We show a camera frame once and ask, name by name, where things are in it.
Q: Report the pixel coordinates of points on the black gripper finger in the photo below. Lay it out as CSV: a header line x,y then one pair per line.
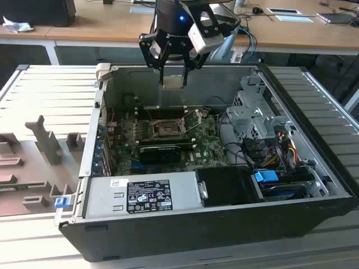
x,y
185,73
151,53

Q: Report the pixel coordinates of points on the silver square CPU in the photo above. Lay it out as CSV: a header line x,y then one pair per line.
x,y
173,83

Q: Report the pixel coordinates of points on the black RAM slot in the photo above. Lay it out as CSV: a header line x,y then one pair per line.
x,y
168,143
168,110
168,115
168,139

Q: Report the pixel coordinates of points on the CPU socket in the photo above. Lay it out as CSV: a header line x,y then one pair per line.
x,y
165,130

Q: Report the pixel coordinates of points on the wooden desk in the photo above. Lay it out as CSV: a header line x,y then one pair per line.
x,y
112,25

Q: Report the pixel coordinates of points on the beige case corner latch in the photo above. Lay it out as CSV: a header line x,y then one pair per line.
x,y
102,71

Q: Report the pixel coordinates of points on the green motherboard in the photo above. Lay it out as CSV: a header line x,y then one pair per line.
x,y
207,145

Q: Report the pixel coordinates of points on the silver metal drive cage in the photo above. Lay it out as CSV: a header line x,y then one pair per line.
x,y
252,117

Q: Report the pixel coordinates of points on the black graphics card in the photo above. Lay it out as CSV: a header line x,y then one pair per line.
x,y
160,155

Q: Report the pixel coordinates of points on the black computer mouse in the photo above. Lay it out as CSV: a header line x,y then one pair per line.
x,y
256,10

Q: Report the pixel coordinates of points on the black box on desk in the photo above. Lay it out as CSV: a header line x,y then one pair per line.
x,y
42,12

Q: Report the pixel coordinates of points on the black plastic shroud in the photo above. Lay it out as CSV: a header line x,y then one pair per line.
x,y
224,185

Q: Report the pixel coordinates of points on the blue disk carrier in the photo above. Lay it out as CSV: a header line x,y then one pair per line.
x,y
265,176

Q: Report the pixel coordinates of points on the crumpled white paper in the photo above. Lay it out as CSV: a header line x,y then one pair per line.
x,y
16,25

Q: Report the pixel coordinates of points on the silver power supply unit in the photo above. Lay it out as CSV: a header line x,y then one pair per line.
x,y
101,196

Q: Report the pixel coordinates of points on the black hard disk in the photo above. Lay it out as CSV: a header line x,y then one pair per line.
x,y
283,192

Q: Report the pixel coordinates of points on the grey-brown parts rack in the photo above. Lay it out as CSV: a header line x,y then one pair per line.
x,y
33,157

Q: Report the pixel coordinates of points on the black open PC case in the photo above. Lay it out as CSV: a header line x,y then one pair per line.
x,y
168,238

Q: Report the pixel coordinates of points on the blue case latch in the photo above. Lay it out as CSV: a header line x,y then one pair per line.
x,y
61,203

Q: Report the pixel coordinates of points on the green RAM stick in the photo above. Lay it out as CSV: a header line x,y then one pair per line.
x,y
28,186

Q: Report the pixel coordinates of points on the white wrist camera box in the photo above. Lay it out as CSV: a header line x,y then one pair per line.
x,y
207,40

